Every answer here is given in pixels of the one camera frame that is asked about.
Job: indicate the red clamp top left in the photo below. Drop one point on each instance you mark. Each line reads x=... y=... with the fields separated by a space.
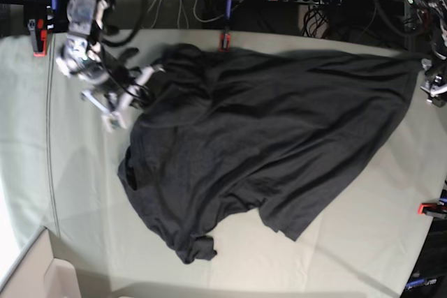
x=38 y=34

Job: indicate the blue clamp handle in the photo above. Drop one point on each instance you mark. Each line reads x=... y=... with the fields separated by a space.
x=228 y=9

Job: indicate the red clamp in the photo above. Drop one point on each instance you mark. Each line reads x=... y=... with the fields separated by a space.
x=224 y=42
x=38 y=34

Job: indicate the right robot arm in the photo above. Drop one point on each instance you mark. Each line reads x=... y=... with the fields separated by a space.
x=88 y=55

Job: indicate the black t-shirt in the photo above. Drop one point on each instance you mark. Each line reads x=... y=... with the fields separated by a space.
x=284 y=133

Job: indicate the red clamp right edge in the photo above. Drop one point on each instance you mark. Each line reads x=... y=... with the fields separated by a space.
x=434 y=210

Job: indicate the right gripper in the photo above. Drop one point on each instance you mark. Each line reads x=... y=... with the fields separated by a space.
x=123 y=88

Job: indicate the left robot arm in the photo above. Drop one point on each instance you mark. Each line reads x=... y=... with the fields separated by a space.
x=436 y=9

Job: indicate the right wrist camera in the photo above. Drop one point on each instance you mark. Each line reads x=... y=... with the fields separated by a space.
x=113 y=121

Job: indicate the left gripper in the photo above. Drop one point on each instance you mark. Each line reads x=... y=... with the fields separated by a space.
x=434 y=81

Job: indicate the red clamp top centre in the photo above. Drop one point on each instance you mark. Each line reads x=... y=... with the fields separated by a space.
x=224 y=42

